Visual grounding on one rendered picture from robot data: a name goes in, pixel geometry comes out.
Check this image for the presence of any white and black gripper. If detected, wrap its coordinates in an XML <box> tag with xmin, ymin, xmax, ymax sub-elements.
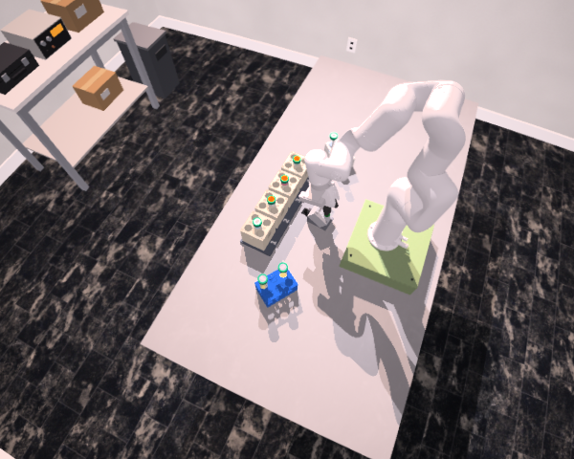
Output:
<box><xmin>321</xmin><ymin>185</ymin><xmax>340</xmax><ymax>216</ymax></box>

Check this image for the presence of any white tube rack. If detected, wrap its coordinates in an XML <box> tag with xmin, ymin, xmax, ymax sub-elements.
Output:
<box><xmin>324</xmin><ymin>142</ymin><xmax>356</xmax><ymax>166</ymax></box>

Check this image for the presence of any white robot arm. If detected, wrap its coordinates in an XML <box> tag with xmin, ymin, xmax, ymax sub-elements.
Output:
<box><xmin>299</xmin><ymin>80</ymin><xmax>466</xmax><ymax>251</ymax></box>

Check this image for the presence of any blue tube rack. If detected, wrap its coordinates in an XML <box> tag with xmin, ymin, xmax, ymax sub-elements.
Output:
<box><xmin>254</xmin><ymin>270</ymin><xmax>298</xmax><ymax>308</ymax></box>

